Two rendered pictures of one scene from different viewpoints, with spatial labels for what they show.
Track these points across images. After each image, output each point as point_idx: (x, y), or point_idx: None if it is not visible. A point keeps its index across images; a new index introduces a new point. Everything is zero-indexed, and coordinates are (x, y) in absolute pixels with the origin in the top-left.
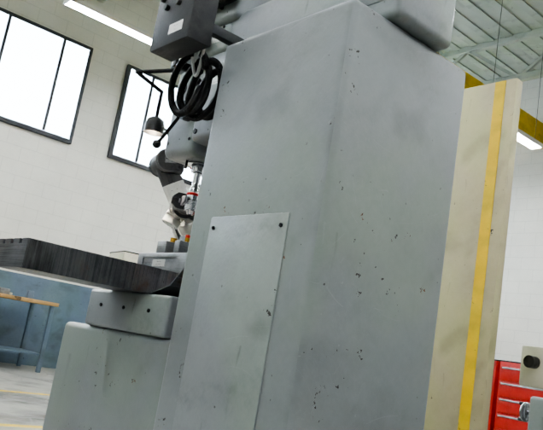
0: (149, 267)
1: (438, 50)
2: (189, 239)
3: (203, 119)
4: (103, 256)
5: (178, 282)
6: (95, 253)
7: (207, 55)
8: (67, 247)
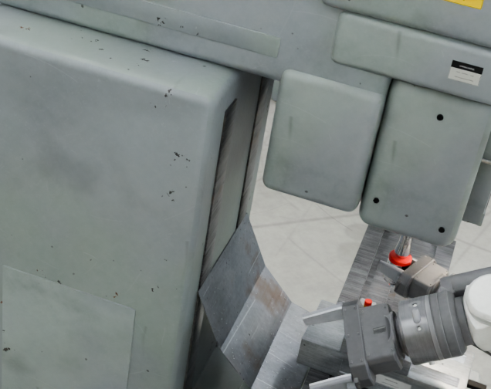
0: (339, 296)
1: None
2: (364, 305)
3: None
4: (353, 261)
5: (285, 301)
6: (356, 255)
7: None
8: (363, 238)
